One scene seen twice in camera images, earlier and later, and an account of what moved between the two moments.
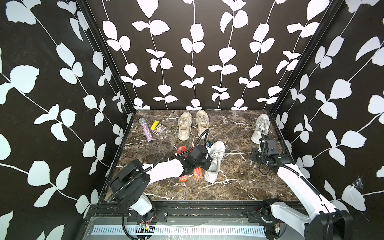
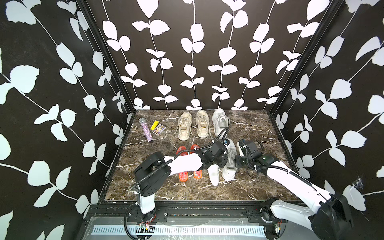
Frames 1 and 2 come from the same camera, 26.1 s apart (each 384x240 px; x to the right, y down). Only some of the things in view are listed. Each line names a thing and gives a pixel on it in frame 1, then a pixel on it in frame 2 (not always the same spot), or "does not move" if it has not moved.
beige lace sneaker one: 185,124 does not move
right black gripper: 252,156 → 237,157
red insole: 197,173 does not move
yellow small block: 156,122 does not move
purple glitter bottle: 143,122 does not move
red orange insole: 181,150 does not move
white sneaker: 262,124 → 229,170
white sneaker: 216,151 → 221,121
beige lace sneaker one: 203,122 does not move
